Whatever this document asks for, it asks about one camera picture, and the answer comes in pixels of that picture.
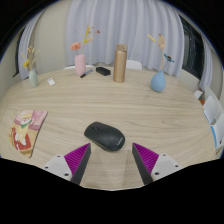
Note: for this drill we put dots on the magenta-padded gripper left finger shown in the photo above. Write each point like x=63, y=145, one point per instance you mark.
x=77, y=159

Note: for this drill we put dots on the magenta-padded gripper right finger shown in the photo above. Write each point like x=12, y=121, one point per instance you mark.
x=146, y=159

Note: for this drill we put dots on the black computer mouse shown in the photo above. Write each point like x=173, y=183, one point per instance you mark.
x=104, y=136

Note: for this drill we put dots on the cartoon dog print mouse pad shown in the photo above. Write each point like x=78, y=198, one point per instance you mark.
x=25, y=133

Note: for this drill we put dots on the blue vase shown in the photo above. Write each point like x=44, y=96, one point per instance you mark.
x=158, y=82

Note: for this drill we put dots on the small white remote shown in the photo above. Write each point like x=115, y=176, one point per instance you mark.
x=51, y=81

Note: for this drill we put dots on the dark marker pen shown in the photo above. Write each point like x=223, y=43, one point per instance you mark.
x=86, y=73

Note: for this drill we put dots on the pale green vase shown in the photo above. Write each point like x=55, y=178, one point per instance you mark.
x=33, y=79

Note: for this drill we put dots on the small black box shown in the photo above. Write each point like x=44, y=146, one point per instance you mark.
x=103, y=71

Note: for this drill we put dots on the white chair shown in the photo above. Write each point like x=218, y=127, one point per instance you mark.
x=134, y=64
x=69, y=67

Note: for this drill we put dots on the pink vase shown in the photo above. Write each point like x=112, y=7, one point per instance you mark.
x=80, y=65

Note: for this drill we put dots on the gold drink bottle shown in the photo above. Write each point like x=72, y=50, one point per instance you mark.
x=120, y=65

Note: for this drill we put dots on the narrow white curtain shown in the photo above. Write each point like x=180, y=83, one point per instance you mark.
x=27, y=43
x=207, y=66

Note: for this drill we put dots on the orange and yellow dried flowers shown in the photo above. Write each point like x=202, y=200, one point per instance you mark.
x=76, y=46

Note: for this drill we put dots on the beige and blue dried flowers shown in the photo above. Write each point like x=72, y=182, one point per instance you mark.
x=162, y=42

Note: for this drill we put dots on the dark window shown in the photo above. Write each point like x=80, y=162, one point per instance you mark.
x=17, y=56
x=192, y=50

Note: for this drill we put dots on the wide white curtain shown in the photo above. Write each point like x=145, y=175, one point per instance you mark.
x=126, y=26

